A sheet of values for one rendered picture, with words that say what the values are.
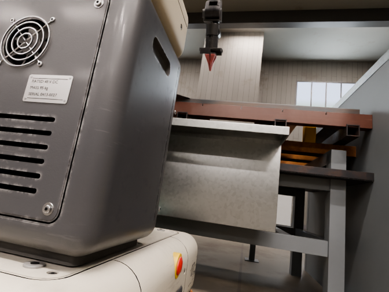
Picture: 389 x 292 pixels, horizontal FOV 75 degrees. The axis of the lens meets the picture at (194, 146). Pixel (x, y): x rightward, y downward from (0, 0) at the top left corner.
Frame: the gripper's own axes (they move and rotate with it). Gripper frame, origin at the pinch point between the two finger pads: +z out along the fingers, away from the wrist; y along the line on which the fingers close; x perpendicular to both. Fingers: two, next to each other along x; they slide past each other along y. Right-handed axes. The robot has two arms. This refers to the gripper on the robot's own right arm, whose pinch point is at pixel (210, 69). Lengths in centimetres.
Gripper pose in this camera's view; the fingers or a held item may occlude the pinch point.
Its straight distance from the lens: 126.7
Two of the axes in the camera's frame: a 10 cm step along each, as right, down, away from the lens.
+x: -2.2, 2.1, -9.5
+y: -9.7, -0.9, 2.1
